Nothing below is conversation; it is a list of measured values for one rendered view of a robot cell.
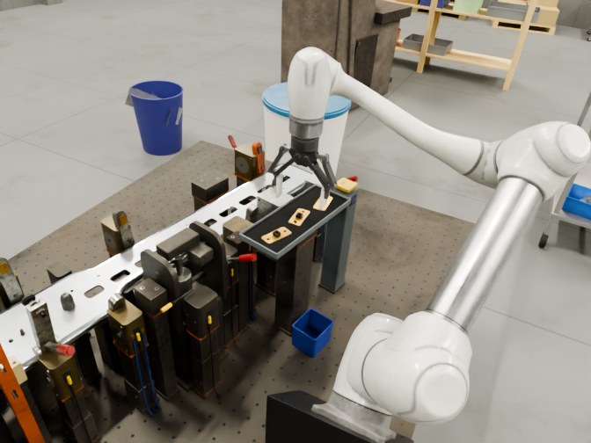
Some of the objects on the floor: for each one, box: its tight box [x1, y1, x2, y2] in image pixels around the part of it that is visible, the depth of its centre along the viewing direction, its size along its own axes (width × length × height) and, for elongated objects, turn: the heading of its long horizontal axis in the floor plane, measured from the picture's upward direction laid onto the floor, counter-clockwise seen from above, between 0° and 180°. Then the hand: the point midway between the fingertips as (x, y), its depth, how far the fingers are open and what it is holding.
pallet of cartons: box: [491, 0, 559, 35], centre depth 861 cm, size 115×88×64 cm
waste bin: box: [125, 80, 184, 156], centre depth 402 cm, size 48×45×56 cm
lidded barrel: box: [262, 82, 351, 176], centre depth 353 cm, size 62×62×76 cm
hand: (300, 198), depth 139 cm, fingers open, 13 cm apart
